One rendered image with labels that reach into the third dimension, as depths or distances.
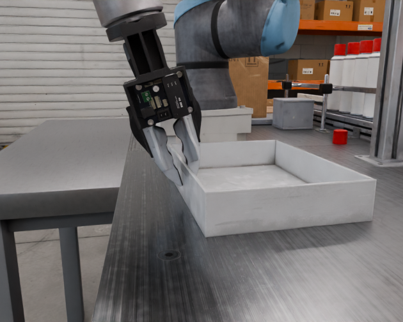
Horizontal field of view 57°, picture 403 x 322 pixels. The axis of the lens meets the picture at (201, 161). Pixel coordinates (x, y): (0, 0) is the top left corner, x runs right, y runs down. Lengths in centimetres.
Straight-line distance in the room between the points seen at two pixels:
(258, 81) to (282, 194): 89
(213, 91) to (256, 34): 14
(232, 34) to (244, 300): 55
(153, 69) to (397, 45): 47
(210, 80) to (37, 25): 441
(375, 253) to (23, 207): 47
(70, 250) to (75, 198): 96
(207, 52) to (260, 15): 14
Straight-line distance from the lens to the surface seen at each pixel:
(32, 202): 60
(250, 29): 74
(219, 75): 80
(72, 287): 161
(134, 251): 38
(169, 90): 42
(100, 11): 45
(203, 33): 79
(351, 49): 121
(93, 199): 59
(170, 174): 50
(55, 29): 507
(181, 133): 49
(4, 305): 71
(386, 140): 78
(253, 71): 127
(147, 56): 42
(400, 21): 77
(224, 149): 66
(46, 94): 508
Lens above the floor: 100
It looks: 13 degrees down
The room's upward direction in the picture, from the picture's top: straight up
